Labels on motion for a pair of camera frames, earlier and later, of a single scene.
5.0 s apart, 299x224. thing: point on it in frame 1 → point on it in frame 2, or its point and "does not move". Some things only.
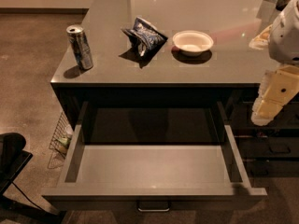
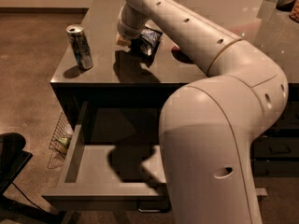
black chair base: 13,159 does not move
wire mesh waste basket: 60,143 does not move
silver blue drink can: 82,52 does not move
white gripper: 286,37 → 127,30
